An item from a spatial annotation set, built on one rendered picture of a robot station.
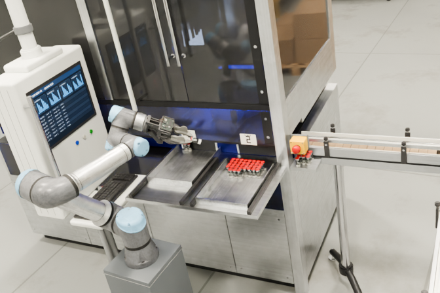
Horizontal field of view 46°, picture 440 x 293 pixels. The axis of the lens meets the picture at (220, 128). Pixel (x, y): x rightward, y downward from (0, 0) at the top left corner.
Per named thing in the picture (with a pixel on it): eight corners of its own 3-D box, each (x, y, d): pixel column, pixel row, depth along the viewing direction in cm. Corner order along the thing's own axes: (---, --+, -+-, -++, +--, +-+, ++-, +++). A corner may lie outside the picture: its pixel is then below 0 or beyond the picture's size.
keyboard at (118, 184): (117, 174, 288) (116, 171, 287) (138, 176, 282) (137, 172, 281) (73, 218, 257) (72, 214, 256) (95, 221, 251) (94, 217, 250)
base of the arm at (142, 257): (145, 272, 215) (140, 254, 210) (118, 264, 222) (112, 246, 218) (165, 249, 226) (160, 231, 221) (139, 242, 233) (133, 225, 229)
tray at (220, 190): (226, 164, 263) (226, 158, 261) (274, 169, 251) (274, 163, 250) (196, 203, 237) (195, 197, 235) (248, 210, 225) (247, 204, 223)
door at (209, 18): (189, 101, 259) (164, -16, 233) (270, 104, 240) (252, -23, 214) (189, 101, 259) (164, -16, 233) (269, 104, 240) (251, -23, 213)
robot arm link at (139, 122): (132, 131, 220) (137, 115, 224) (142, 135, 221) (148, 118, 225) (133, 123, 214) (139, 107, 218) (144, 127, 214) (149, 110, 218)
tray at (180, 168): (179, 148, 287) (178, 143, 285) (221, 152, 275) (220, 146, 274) (148, 182, 260) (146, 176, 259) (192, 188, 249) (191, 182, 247)
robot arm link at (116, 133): (115, 154, 210) (124, 127, 210) (99, 148, 217) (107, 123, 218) (129, 157, 216) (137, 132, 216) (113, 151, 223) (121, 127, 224)
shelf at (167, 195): (173, 151, 290) (172, 148, 289) (291, 161, 259) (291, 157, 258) (126, 201, 253) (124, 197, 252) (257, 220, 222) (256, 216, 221)
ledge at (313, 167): (298, 155, 263) (298, 152, 262) (323, 157, 257) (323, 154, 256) (290, 170, 252) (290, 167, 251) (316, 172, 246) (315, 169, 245)
